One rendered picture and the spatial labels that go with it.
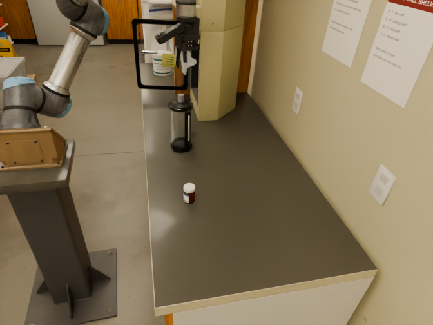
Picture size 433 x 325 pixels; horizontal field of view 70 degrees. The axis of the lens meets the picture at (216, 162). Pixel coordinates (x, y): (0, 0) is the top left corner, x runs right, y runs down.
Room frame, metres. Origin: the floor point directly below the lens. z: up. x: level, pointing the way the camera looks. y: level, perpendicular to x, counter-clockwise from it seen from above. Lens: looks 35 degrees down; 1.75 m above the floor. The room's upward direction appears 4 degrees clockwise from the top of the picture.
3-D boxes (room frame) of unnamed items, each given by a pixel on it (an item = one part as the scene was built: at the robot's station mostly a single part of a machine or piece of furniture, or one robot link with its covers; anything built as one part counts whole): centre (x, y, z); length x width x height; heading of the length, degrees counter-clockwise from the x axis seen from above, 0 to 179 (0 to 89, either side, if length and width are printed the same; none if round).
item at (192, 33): (1.26, 0.15, 1.46); 0.09 x 0.08 x 0.12; 118
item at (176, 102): (1.25, 0.17, 1.18); 0.09 x 0.09 x 0.07
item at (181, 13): (1.26, 0.16, 1.54); 0.08 x 0.08 x 0.05
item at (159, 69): (1.81, 0.36, 1.19); 0.30 x 0.01 x 0.40; 95
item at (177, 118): (1.25, 0.17, 1.06); 0.11 x 0.11 x 0.21
